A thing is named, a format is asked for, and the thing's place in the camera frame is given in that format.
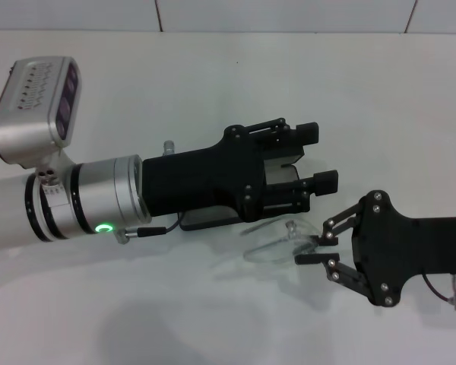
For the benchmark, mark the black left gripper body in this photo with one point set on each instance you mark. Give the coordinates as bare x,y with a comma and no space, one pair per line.
197,180

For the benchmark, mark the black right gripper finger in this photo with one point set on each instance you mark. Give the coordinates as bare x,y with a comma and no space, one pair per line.
342,224
315,259
325,182

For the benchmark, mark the silver connector stub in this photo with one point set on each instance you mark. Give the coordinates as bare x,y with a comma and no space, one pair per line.
168,147

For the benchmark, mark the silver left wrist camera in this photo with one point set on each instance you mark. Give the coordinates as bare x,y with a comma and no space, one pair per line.
26,118

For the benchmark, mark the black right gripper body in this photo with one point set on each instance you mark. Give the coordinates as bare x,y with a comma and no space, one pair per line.
403,247

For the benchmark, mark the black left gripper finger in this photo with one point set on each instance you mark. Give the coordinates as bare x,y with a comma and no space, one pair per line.
308,133

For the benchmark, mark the black glasses case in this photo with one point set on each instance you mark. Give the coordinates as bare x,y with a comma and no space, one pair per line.
207,220

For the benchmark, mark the clear white glasses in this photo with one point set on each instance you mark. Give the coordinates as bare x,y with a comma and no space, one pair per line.
273,249

